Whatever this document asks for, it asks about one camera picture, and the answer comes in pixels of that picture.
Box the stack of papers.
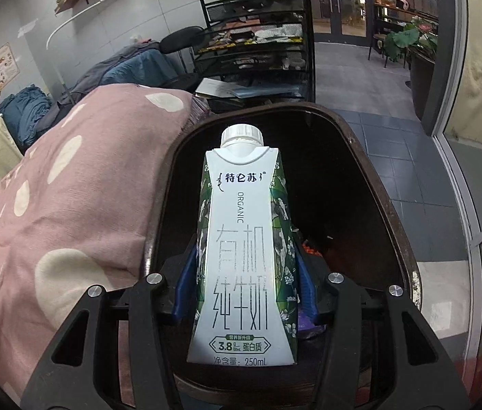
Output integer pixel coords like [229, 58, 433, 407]
[194, 78, 303, 100]

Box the blue jacket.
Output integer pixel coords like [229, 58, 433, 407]
[100, 49, 173, 86]

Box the black wire rack cart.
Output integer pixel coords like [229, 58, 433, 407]
[193, 0, 315, 103]

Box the black office chair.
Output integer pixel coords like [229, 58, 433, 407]
[159, 26, 208, 90]

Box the pink polka dot blanket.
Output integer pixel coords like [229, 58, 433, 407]
[0, 83, 212, 377]

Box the dark planter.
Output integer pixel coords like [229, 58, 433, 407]
[407, 49, 436, 120]

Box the glass door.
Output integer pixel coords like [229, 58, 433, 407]
[311, 0, 370, 43]

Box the blue cloth pile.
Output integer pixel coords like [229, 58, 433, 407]
[0, 85, 54, 148]

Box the green potted plant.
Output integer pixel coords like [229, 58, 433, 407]
[384, 17, 438, 63]

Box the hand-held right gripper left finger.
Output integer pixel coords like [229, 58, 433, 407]
[21, 248, 201, 410]

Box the white milk carton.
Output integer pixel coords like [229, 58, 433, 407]
[186, 123, 300, 367]

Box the wall poster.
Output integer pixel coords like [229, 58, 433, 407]
[0, 43, 20, 84]

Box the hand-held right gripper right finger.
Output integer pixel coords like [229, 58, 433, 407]
[294, 241, 468, 410]

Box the white curved rod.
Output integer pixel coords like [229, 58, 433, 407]
[45, 0, 99, 95]

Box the black trash bin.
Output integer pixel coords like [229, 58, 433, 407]
[143, 100, 423, 410]

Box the dark grey jacket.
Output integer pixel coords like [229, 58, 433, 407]
[68, 40, 160, 99]

